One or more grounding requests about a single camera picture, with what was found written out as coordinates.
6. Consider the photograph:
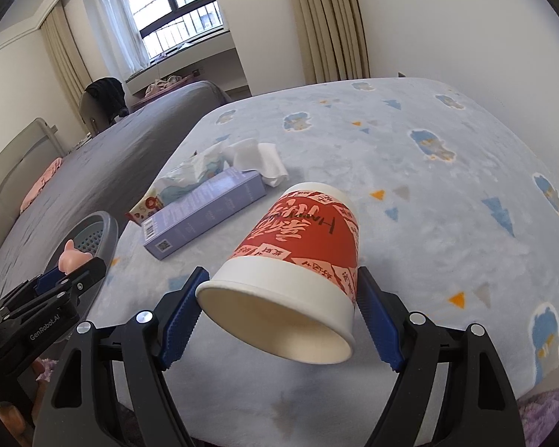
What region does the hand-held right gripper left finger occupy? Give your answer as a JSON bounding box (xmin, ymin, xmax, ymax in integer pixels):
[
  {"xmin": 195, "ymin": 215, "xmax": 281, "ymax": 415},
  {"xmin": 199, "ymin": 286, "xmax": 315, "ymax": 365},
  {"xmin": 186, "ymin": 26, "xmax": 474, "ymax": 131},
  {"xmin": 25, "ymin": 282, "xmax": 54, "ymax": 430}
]
[{"xmin": 35, "ymin": 265, "xmax": 211, "ymax": 447}]

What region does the red and white paper cup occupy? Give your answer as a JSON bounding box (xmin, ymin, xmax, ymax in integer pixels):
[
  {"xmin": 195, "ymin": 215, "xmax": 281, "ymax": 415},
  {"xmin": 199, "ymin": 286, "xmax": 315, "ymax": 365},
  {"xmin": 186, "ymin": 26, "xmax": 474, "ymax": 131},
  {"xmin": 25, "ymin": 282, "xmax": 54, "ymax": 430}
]
[{"xmin": 196, "ymin": 181, "xmax": 360, "ymax": 365}]

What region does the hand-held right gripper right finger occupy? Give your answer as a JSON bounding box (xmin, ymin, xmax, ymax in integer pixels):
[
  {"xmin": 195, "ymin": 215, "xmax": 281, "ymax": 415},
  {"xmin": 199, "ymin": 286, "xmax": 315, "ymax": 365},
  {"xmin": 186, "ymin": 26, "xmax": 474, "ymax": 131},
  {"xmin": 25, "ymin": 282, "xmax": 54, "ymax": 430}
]
[{"xmin": 356, "ymin": 265, "xmax": 518, "ymax": 447}]

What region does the narrow beige curtain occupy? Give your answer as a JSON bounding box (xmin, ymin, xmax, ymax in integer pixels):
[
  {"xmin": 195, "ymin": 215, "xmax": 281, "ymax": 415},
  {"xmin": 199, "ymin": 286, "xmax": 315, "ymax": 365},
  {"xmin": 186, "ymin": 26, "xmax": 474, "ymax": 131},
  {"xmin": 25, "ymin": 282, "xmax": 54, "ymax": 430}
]
[{"xmin": 40, "ymin": 9, "xmax": 91, "ymax": 103}]

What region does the barred window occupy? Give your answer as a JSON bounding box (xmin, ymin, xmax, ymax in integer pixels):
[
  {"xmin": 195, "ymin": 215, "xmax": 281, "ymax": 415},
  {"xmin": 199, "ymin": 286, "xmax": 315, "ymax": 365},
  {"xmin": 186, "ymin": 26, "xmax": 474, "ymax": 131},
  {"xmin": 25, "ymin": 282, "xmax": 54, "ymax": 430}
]
[{"xmin": 121, "ymin": 0, "xmax": 224, "ymax": 59}]

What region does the grey padded headboard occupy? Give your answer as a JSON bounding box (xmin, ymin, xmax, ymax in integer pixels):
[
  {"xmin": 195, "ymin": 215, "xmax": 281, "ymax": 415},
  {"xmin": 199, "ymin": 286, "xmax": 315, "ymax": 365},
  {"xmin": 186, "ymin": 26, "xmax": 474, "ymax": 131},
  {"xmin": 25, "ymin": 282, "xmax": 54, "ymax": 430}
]
[{"xmin": 0, "ymin": 118, "xmax": 66, "ymax": 196}]

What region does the pink cloth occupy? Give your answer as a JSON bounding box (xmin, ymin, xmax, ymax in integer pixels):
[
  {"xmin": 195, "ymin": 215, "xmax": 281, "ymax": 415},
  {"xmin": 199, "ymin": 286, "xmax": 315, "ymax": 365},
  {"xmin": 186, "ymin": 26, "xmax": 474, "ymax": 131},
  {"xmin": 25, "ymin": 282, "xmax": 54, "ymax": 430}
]
[{"xmin": 20, "ymin": 157, "xmax": 63, "ymax": 212}]

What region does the pink storage box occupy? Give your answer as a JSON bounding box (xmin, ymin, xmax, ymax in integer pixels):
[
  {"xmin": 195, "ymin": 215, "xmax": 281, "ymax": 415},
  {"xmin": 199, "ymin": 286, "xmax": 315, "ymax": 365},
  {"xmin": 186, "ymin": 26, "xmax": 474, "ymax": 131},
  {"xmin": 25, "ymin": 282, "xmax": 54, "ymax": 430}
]
[{"xmin": 130, "ymin": 79, "xmax": 192, "ymax": 102}]

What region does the light blue printed blanket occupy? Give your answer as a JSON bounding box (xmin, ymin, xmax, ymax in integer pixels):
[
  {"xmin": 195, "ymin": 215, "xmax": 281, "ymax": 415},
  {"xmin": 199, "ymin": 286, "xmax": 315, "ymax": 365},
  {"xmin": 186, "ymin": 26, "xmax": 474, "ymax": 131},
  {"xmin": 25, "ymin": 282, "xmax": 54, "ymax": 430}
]
[{"xmin": 81, "ymin": 77, "xmax": 559, "ymax": 447}]

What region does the pile of beige clothes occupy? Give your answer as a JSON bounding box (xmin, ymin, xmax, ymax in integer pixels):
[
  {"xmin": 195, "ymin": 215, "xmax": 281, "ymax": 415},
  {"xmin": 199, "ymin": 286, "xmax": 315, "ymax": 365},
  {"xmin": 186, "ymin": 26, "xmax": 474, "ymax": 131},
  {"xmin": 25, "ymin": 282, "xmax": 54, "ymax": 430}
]
[{"xmin": 144, "ymin": 76, "xmax": 189, "ymax": 94}]

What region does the blue white tissue pack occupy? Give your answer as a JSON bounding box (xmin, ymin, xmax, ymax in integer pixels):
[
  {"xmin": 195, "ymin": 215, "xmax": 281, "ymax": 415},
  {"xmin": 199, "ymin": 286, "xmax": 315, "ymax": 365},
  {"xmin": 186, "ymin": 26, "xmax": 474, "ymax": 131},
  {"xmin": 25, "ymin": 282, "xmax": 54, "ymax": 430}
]
[{"xmin": 161, "ymin": 144, "xmax": 231, "ymax": 206}]

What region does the white window bench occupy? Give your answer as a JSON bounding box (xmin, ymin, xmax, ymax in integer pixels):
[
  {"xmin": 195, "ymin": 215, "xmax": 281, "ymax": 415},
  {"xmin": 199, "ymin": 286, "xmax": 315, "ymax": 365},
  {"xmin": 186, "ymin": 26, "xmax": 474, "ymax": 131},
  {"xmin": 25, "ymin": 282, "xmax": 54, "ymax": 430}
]
[{"xmin": 126, "ymin": 30, "xmax": 252, "ymax": 98}]

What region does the white tissue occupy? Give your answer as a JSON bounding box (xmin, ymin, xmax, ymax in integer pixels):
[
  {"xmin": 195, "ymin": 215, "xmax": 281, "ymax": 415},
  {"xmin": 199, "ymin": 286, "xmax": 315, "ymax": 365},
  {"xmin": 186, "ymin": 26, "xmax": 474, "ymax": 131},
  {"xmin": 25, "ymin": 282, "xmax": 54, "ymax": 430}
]
[{"xmin": 221, "ymin": 137, "xmax": 290, "ymax": 189}]

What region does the grey perforated plastic basket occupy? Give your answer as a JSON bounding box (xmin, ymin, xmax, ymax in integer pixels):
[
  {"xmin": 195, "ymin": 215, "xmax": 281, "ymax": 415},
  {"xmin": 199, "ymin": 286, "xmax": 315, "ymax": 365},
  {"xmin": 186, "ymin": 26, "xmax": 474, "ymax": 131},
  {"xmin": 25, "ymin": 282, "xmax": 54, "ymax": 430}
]
[{"xmin": 32, "ymin": 211, "xmax": 119, "ymax": 299}]

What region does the grey bed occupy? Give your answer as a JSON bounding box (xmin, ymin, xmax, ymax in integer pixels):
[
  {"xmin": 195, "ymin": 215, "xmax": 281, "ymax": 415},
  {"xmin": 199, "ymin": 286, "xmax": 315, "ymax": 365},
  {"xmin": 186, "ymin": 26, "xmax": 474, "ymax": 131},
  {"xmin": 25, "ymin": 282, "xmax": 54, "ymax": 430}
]
[{"xmin": 0, "ymin": 80, "xmax": 234, "ymax": 289}]

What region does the long purple box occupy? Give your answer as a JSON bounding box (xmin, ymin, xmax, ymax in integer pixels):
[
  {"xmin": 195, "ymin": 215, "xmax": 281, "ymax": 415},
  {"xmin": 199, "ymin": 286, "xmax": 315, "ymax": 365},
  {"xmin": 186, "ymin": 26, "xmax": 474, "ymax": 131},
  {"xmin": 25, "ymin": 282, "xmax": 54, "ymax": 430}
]
[{"xmin": 141, "ymin": 166, "xmax": 267, "ymax": 260}]

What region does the black jacket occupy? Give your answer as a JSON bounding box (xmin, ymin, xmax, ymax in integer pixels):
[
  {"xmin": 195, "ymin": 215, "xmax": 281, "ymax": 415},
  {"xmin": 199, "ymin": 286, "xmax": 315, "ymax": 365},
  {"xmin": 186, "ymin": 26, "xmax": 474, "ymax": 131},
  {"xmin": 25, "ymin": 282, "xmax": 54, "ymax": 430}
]
[{"xmin": 85, "ymin": 77, "xmax": 127, "ymax": 117}]

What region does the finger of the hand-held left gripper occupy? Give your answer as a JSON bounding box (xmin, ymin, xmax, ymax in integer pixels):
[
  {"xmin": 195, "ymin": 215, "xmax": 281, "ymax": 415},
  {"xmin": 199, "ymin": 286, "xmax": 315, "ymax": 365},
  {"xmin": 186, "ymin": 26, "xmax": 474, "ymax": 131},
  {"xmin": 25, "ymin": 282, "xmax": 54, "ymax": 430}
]
[
  {"xmin": 44, "ymin": 257, "xmax": 108, "ymax": 303},
  {"xmin": 9, "ymin": 265, "xmax": 70, "ymax": 307}
]

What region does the pink pig toy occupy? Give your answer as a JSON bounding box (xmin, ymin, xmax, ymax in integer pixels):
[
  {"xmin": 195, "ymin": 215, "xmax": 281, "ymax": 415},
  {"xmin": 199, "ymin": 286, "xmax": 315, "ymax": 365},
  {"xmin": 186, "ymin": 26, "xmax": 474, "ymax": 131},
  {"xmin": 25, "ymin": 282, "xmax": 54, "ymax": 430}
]
[{"xmin": 58, "ymin": 239, "xmax": 94, "ymax": 273}]

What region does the red patterned snack wrapper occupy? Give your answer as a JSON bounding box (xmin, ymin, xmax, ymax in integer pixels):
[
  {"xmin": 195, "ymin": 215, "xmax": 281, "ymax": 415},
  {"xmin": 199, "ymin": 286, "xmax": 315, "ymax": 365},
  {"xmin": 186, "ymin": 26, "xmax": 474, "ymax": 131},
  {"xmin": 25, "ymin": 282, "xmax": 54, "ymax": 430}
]
[{"xmin": 126, "ymin": 185, "xmax": 165, "ymax": 226}]

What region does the wide beige curtain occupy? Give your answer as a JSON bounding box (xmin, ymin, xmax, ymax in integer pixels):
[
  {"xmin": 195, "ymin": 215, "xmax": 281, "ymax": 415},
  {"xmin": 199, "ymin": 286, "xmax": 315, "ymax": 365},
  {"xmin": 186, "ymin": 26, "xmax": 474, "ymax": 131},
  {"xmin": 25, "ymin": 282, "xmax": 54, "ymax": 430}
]
[{"xmin": 286, "ymin": 0, "xmax": 371, "ymax": 85}]

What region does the white sheer curtain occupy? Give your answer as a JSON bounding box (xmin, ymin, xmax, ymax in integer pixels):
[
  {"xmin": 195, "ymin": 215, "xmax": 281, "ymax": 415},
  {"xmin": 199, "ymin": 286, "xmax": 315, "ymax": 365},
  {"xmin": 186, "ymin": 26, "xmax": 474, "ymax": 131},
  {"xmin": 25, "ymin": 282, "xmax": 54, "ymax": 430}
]
[{"xmin": 95, "ymin": 0, "xmax": 150, "ymax": 75}]

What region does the beige chair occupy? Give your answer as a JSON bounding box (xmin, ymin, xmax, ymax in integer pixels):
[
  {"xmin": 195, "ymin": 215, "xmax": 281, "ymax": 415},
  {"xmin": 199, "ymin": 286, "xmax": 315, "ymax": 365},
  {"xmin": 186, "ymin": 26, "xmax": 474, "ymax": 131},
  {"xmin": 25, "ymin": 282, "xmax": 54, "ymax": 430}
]
[{"xmin": 80, "ymin": 81, "xmax": 126, "ymax": 133}]

